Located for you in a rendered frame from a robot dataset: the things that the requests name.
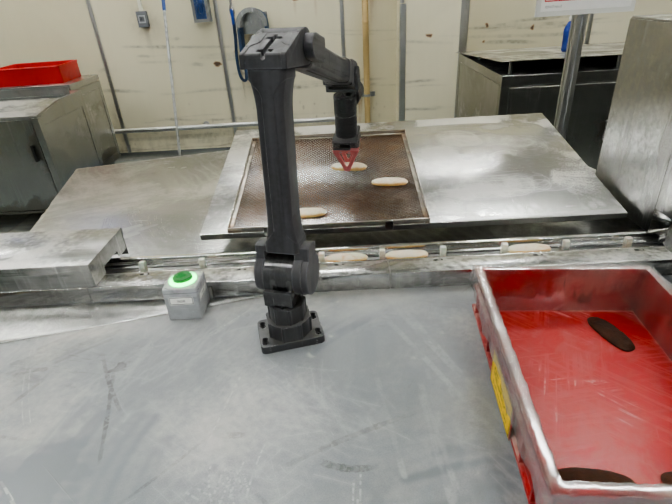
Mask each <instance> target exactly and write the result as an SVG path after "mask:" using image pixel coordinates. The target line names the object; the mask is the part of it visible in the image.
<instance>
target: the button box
mask: <svg viewBox="0 0 672 504"><path fill-rule="evenodd" d="M189 272H193V273H195V274H196V276H197V278H196V280H195V281H194V282H193V283H192V284H190V285H187V286H183V287H173V286H171V285H170V284H169V279H170V278H171V277H172V276H173V275H174V274H176V273H178V272H172V273H171V275H170V276H169V278H168V280H167V282H166V283H165V285H164V287H163V289H162V293H163V297H164V300H165V304H166V307H167V311H168V314H169V318H170V319H171V320H173V319H194V318H202V317H203V316H204V313H205V311H206V308H207V306H211V305H208V303H209V301H210V299H214V297H213V292H212V288H211V287H207V283H206V279H205V275H204V271H189Z"/></svg>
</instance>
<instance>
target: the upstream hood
mask: <svg viewBox="0 0 672 504"><path fill-rule="evenodd" d="M116 254H118V256H119V257H120V255H121V254H129V253H128V250H127V247H126V243H125V240H124V237H123V231H122V228H103V229H84V230H64V231H45V232H26V233H7V234H0V291H17V290H38V289H58V288H79V287H96V286H97V284H98V283H99V282H100V281H101V279H102V278H103V277H104V276H105V274H106V270H105V267H104V266H105V265H106V264H107V262H108V261H109V260H110V259H111V258H112V256H113V255H116Z"/></svg>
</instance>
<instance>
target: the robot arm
mask: <svg viewBox="0 0 672 504"><path fill-rule="evenodd" d="M239 62H240V70H247V71H248V79H249V81H250V83H251V87H252V90H253V94H254V99H255V104H256V110H257V120H258V130H259V140H260V150H261V160H262V170H263V180H264V190H265V201H266V211H267V237H262V238H260V239H259V240H258V241H257V242H256V244H255V252H256V260H255V264H254V282H255V285H256V287H257V288H258V289H262V290H264V291H263V297H264V303H265V306H267V308H268V312H267V313H266V318H267V319H264V320H260V321H258V323H257V325H258V332H259V338H260V345H261V351H262V353H263V354H270V353H275V352H280V351H285V350H290V349H295V348H300V347H305V346H310V345H315V344H319V343H323V342H324V341H325V337H324V331H323V328H322V325H321V322H320V320H319V317H318V314H317V312H316V311H314V310H312V311H309V309H308V306H307V305H306V297H305V296H303V295H307V294H310V295H312V294H313V293H314V292H315V290H316V288H317V284H318V280H319V268H320V267H319V258H318V255H317V254H316V250H315V241H308V240H306V234H305V232H304V229H303V225H302V221H301V215H300V205H299V191H298V176H297V161H296V147H295V132H294V117H293V87H294V80H295V77H296V72H295V71H297V72H300V73H303V74H306V75H308V76H311V77H314V78H317V79H319V80H322V81H323V85H325V87H326V92H336V93H334V94H333V100H334V115H335V133H334V136H333V140H332V150H333V153H334V155H335V156H336V158H337V159H338V161H339V162H340V164H341V165H342V167H343V169H344V171H350V170H351V167H352V165H353V163H354V161H355V158H356V156H357V154H358V152H359V144H360V140H361V134H360V125H357V104H358V103H359V101H360V99H361V97H362V95H363V93H364V87H363V84H362V83H361V81H360V68H359V66H358V65H357V62H356V61H355V60H354V59H348V58H346V57H341V56H339V55H337V54H335V53H334V52H332V51H330V50H329V49H327V48H325V38H324V37H323V36H321V35H320V34H318V33H317V32H311V33H310V31H309V29H308V28H307V27H285V28H263V29H260V30H259V31H257V32H256V34H255V35H252V36H251V39H250V41H249V42H248V43H247V45H246V46H245V47H244V48H243V50H242V51H241V52H240V53H239ZM340 153H341V154H342V156H343V158H344V160H345V162H349V165H348V166H346V164H345V162H344V160H343V158H342V156H341V154H340ZM346 153H349V154H350V158H348V157H347V155H346Z"/></svg>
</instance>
